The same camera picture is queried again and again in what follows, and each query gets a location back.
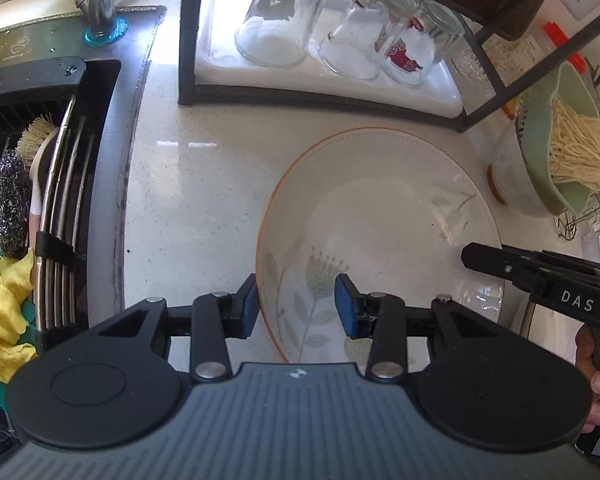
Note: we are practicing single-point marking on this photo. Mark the black dish rack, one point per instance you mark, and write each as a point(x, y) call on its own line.
point(461, 90)

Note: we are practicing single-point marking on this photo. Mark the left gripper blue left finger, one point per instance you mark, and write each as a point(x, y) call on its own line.
point(216, 317)

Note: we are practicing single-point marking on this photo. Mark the upturned glass red print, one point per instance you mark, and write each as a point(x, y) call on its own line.
point(428, 34)

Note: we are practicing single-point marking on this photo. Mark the green colander with noodles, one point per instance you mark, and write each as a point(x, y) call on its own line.
point(558, 129)

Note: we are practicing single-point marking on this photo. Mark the person right hand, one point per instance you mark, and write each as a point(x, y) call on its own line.
point(584, 362)

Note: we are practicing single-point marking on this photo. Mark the upturned clear glass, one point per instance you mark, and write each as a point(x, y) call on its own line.
point(276, 33)
point(357, 47)

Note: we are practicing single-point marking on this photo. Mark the wire glass drying rack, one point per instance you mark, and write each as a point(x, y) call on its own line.
point(568, 224)

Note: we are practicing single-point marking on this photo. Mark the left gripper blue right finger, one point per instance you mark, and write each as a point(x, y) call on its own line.
point(379, 317)

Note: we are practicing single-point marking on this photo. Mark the upturned clear glass middle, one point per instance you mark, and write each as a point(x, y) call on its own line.
point(357, 47)

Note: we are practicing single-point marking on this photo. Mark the steel wool scrubber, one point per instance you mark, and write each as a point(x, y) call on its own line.
point(15, 192)

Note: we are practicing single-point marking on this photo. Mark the yellow cleaning cloth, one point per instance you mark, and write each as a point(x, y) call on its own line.
point(15, 288)

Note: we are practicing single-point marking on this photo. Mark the red lid plastic jar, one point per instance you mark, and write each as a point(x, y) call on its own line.
point(540, 41)

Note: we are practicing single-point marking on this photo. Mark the upturned clear glass left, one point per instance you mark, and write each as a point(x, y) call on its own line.
point(276, 33)

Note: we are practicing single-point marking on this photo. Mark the leaf pattern plate orange rim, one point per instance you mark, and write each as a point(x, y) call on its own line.
point(388, 209)

